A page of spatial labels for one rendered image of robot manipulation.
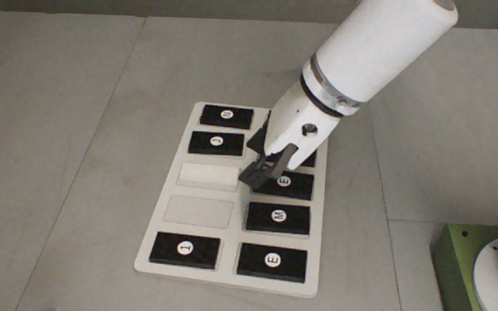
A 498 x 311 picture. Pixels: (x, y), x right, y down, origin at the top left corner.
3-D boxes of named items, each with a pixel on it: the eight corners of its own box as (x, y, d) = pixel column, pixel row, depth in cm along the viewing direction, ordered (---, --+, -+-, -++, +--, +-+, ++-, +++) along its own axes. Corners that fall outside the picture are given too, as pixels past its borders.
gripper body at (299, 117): (356, 129, 56) (296, 180, 63) (356, 77, 63) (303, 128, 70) (303, 95, 54) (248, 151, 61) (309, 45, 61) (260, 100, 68)
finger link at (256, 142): (289, 130, 68) (262, 156, 72) (291, 116, 70) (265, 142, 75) (270, 119, 67) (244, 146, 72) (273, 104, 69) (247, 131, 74)
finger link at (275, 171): (290, 173, 57) (267, 185, 62) (308, 121, 61) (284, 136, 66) (283, 168, 57) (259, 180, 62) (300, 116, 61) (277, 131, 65)
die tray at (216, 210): (316, 299, 70) (316, 295, 69) (132, 273, 73) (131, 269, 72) (328, 118, 98) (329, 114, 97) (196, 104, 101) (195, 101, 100)
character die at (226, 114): (249, 130, 94) (249, 125, 93) (200, 124, 95) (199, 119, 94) (253, 113, 97) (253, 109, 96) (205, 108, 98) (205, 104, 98)
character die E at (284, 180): (310, 200, 81) (311, 196, 80) (252, 192, 83) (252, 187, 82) (314, 179, 85) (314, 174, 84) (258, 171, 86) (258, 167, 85)
